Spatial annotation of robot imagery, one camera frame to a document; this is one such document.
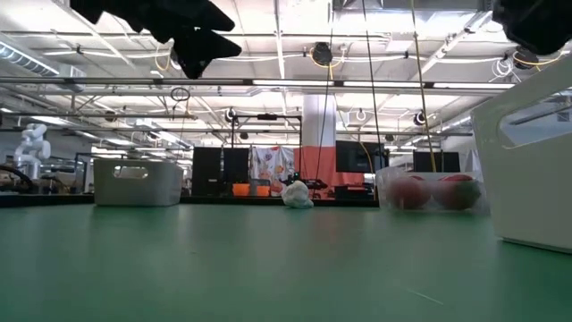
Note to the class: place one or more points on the green table mat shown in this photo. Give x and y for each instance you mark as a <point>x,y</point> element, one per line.
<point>223,268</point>

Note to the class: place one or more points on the red tomato green stem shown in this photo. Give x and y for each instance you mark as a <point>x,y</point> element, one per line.
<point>456,193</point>

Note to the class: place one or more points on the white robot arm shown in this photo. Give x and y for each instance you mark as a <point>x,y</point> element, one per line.
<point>32,147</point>

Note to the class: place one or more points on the white garlic bulb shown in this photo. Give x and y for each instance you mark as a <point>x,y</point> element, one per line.
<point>297,197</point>

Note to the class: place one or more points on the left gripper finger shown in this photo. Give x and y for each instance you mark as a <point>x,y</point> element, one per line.
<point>210,18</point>
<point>201,49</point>

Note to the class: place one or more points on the crimson round fruit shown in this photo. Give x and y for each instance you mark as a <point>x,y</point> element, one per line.
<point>407,193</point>

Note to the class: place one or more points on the colourful printed cloth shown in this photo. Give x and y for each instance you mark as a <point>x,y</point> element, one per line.
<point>270,165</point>

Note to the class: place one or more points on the white cutting board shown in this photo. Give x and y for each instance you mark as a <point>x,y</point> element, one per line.
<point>514,201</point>

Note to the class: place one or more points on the orange partition panel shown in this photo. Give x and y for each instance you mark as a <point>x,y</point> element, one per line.
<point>328,166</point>

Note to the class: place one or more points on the grey plastic basket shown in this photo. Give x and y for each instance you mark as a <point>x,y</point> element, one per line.
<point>156,188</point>

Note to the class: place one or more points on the grey ceiling air duct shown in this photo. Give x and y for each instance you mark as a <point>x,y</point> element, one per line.
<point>22,58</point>

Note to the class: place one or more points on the wide black monitor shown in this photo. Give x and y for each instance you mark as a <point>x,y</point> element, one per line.
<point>357,156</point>
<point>442,162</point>

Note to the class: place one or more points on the black metal frame stand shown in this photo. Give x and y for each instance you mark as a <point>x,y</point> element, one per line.
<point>268,116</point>

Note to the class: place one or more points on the white building column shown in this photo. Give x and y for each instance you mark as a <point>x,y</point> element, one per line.
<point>319,125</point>

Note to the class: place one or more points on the orange storage bin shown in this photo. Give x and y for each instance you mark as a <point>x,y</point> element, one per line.
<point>263,191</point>
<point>241,190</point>

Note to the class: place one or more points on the long ceiling light strip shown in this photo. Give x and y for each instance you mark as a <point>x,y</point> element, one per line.
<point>380,84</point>

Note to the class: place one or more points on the clear plastic basket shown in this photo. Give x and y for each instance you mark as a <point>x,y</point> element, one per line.
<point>382,197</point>

